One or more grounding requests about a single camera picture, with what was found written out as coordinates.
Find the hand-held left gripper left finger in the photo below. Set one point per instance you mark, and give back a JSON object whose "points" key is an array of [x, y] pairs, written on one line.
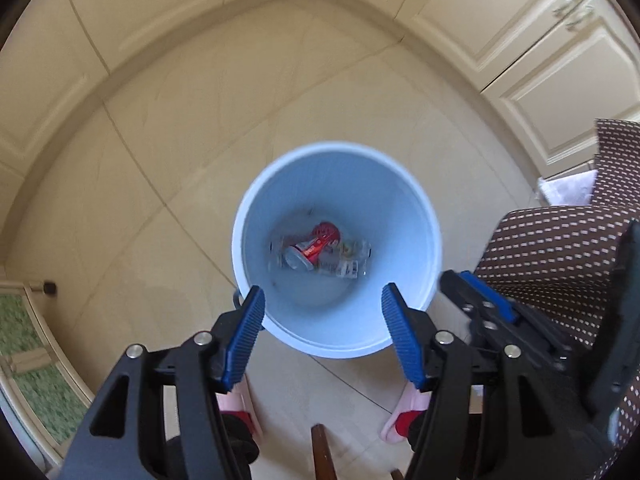
{"points": [[245, 340]]}

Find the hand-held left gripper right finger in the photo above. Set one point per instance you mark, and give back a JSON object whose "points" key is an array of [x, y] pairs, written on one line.
{"points": [[402, 335]]}

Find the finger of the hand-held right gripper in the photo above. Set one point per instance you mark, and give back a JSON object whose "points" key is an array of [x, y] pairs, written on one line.
{"points": [[475, 315], [492, 295]]}

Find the light blue trash bin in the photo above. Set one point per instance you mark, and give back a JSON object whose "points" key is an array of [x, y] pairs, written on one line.
{"points": [[390, 210]]}

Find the pink slipper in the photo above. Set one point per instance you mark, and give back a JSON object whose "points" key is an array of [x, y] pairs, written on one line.
{"points": [[405, 402], [240, 402]]}

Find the brown polka dot tablecloth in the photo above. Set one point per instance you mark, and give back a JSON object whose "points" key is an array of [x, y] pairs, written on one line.
{"points": [[545, 250]]}

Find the clear plastic wrapper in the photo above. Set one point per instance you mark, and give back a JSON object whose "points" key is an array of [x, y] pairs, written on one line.
{"points": [[350, 257]]}

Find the red soda can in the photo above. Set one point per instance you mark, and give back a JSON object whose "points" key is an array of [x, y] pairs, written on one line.
{"points": [[317, 245]]}

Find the white cloth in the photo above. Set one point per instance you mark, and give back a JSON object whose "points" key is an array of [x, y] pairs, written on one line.
{"points": [[567, 190]]}

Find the wooden chair leg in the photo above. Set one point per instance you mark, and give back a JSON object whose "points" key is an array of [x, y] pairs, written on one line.
{"points": [[321, 452]]}

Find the black door stopper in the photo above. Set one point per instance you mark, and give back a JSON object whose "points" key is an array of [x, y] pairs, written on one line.
{"points": [[49, 287]]}

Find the green glass door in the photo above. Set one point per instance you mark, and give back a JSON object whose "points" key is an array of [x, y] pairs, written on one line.
{"points": [[30, 330]]}

